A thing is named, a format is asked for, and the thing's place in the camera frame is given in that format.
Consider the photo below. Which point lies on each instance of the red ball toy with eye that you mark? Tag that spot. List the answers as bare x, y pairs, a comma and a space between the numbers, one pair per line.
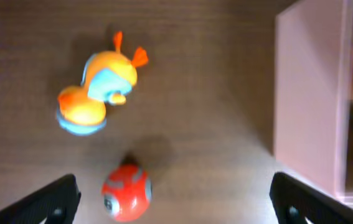
127, 193

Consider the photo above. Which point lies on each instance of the white cardboard box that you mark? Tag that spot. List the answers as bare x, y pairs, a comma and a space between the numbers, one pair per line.
313, 78

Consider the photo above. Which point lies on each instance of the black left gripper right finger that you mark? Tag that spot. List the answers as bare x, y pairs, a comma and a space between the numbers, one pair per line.
295, 202

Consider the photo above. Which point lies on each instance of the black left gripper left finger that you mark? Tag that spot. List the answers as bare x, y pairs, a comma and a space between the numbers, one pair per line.
57, 202

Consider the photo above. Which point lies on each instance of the orange blue duck toy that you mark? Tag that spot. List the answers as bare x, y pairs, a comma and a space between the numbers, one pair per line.
107, 78

